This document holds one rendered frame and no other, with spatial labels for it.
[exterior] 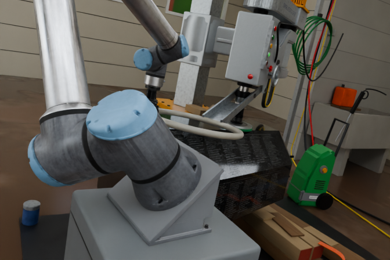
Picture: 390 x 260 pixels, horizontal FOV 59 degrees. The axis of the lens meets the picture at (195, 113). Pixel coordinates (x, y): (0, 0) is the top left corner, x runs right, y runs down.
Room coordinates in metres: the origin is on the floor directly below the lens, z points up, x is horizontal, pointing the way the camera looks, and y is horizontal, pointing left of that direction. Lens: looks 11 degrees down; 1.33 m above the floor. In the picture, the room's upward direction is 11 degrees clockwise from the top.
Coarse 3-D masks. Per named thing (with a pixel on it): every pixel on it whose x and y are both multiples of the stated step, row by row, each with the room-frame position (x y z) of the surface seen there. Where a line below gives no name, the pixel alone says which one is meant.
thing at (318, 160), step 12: (324, 144) 3.40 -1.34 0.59; (312, 156) 3.23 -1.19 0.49; (324, 156) 3.17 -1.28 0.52; (336, 156) 3.21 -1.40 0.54; (300, 168) 3.28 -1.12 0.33; (312, 168) 3.16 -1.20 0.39; (324, 168) 3.13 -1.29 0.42; (300, 180) 3.20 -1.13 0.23; (312, 180) 3.14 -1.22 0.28; (324, 180) 3.17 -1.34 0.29; (288, 192) 3.30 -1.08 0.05; (300, 192) 3.14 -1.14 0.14; (312, 192) 3.15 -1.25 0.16; (324, 192) 3.18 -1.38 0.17; (300, 204) 3.16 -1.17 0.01; (312, 204) 3.16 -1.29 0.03; (324, 204) 3.14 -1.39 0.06
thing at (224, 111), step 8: (256, 88) 2.39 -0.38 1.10; (232, 96) 2.21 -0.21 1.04; (248, 96) 2.16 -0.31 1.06; (256, 96) 2.30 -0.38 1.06; (216, 104) 2.00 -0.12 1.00; (224, 104) 2.10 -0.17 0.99; (232, 104) 2.13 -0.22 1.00; (240, 104) 2.03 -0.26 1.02; (208, 112) 1.90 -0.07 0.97; (216, 112) 2.00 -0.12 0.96; (224, 112) 2.01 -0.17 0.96; (232, 112) 1.93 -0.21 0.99; (224, 120) 1.83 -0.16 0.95
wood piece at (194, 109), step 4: (188, 104) 2.78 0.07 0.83; (192, 104) 2.81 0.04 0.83; (188, 108) 2.76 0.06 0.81; (192, 108) 2.72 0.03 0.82; (196, 108) 2.69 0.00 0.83; (200, 108) 2.73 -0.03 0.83; (192, 112) 2.71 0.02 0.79; (196, 112) 2.67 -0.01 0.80; (200, 112) 2.64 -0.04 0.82; (204, 112) 2.66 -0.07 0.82
